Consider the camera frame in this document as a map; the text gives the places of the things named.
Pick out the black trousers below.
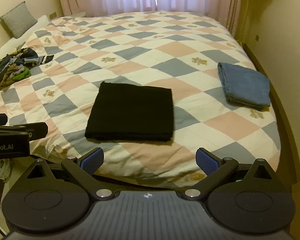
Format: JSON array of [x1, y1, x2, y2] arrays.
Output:
[[84, 81, 174, 142]]

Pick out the pile of mixed clothes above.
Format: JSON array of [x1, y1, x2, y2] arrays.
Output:
[[0, 48, 54, 91]]

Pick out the crumpled plastic bag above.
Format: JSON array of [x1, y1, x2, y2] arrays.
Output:
[[0, 159, 12, 180]]

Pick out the white pillow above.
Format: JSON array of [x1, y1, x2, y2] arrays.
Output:
[[0, 15, 50, 59]]

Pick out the folded blue jeans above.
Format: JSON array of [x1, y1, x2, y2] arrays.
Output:
[[217, 62, 271, 109]]

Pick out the grey pillow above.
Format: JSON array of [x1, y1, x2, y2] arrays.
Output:
[[0, 1, 38, 38]]

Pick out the checkered quilt bed cover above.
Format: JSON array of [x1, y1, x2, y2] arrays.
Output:
[[0, 12, 281, 188]]

